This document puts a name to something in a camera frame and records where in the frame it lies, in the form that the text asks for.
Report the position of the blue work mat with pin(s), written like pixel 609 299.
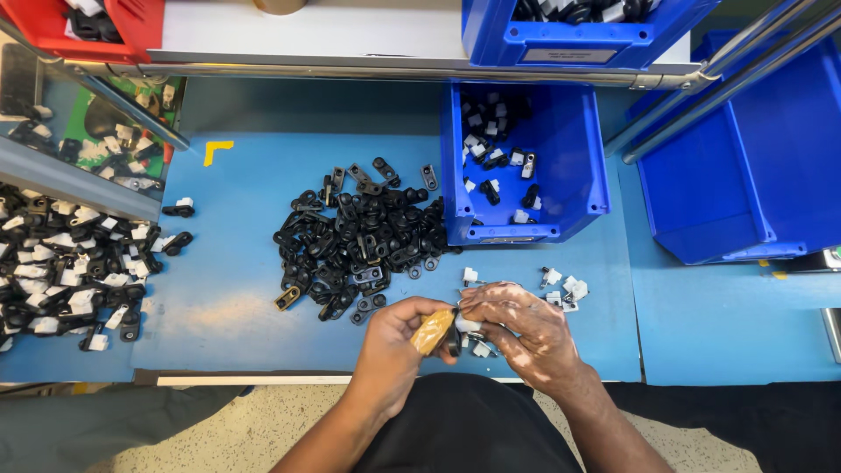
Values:
pixel 223 289

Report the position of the slanted steel tubes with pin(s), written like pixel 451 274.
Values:
pixel 723 72

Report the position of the small open blue bin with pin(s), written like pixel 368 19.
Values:
pixel 565 164

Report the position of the labelled blue shelf bin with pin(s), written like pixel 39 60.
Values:
pixel 512 33

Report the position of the large empty blue bin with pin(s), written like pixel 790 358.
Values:
pixel 742 184

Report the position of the brown tape roll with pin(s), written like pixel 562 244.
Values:
pixel 279 5

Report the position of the person's black apron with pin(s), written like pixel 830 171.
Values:
pixel 466 427

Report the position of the person's left hand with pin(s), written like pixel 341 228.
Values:
pixel 387 355

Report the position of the heap of assembled black-white brackets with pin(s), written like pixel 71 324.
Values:
pixel 59 269

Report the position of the grey tray of mixed parts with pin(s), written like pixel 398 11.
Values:
pixel 72 144

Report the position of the metal fixture plate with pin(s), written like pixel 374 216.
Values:
pixel 833 335

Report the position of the assembled black-white bracket single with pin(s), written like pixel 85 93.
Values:
pixel 178 209
pixel 176 243

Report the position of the pile of black plastic brackets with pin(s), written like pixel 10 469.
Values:
pixel 365 240

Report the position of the black device with green button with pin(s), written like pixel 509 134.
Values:
pixel 818 259

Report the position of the red shelf bin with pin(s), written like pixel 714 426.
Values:
pixel 39 29

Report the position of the yellow corner tape mark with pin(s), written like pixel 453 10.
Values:
pixel 211 150

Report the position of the bronze plastic bracket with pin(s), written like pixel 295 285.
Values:
pixel 287 299

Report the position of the assembled parts in blue bin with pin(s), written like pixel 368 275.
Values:
pixel 493 154

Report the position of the white plastic clip piece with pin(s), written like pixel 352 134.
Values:
pixel 468 324

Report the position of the scattered white plastic clips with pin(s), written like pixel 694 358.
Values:
pixel 570 288

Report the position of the person's right hand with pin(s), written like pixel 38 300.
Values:
pixel 535 341

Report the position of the white shelf with steel rail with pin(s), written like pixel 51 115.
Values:
pixel 315 39

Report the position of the black plastic bracket part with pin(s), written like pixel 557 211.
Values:
pixel 454 345

